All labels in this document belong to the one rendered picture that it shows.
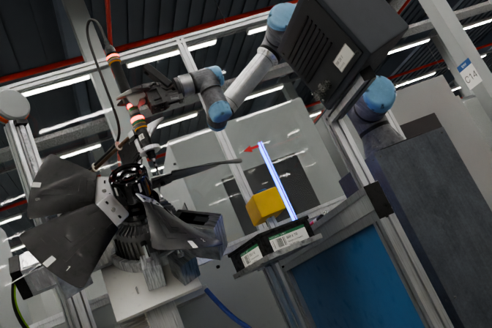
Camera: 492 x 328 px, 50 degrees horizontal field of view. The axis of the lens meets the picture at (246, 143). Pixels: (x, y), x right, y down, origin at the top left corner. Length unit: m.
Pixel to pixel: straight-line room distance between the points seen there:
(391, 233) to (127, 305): 0.82
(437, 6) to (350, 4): 7.54
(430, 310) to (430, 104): 4.96
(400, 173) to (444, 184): 0.16
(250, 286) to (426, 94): 4.15
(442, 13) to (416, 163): 6.79
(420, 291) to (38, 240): 0.98
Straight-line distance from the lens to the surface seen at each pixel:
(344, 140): 1.24
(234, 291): 2.37
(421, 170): 1.83
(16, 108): 2.47
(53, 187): 1.81
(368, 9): 1.06
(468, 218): 1.87
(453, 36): 8.41
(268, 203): 1.95
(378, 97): 1.82
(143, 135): 1.73
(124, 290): 1.70
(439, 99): 6.18
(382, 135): 1.92
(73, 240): 1.56
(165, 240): 1.42
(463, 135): 6.13
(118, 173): 1.68
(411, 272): 1.21
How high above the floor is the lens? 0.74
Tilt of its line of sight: 15 degrees up
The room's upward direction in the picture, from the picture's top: 24 degrees counter-clockwise
